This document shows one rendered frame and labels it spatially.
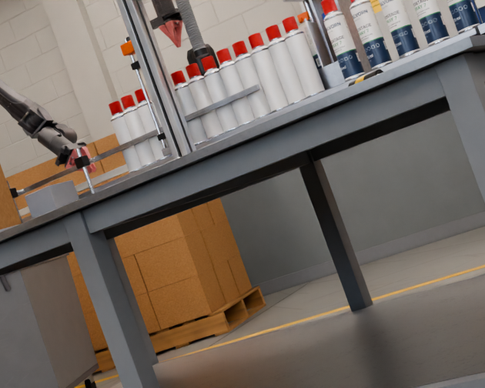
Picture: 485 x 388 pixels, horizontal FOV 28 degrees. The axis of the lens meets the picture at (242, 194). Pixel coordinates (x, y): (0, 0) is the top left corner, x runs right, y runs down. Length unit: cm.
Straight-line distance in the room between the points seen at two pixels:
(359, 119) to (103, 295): 78
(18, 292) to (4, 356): 32
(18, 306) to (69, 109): 342
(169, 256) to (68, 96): 240
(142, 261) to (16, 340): 145
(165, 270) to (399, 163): 191
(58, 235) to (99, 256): 13
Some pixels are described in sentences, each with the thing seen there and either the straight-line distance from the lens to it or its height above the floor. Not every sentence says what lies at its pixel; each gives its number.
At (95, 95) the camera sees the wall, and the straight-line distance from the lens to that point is 773.
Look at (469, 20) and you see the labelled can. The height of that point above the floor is 90.
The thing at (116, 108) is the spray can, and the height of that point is 106.
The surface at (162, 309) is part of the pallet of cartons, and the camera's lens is 607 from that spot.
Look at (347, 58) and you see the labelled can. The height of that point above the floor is 93.
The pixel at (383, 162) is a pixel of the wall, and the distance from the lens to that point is 692.
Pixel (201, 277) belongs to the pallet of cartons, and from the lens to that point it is 597.
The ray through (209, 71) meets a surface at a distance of 253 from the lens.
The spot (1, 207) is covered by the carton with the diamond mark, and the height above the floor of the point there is 91.
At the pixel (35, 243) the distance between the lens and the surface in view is 243.
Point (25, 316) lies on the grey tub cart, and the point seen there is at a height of 55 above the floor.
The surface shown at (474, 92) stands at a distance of 180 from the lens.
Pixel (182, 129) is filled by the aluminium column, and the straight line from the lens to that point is 243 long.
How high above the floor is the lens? 68
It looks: 1 degrees up
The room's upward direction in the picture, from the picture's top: 20 degrees counter-clockwise
